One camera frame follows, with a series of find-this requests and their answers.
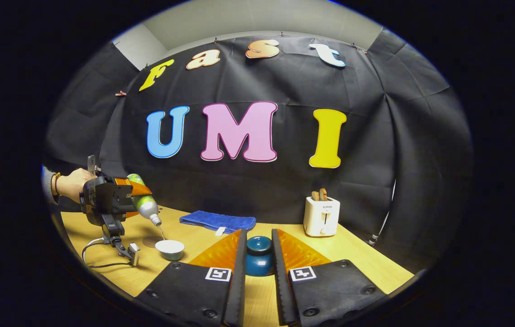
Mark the white cable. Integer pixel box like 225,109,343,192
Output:
368,179,397,247

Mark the white toaster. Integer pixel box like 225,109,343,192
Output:
303,196,341,238

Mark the teal teacup lid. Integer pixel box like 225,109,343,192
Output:
245,235,274,277

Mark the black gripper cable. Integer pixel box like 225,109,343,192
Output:
81,235,141,269

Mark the silver green water bottle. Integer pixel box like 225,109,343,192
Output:
127,173,163,227

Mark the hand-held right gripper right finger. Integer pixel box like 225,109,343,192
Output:
271,228,387,327

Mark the black backdrop cloth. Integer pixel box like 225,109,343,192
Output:
42,31,474,269

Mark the blue towel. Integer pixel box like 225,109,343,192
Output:
179,210,257,236

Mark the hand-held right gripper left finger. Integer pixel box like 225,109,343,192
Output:
135,228,248,327

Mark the white teacup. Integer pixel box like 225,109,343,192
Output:
155,239,186,262

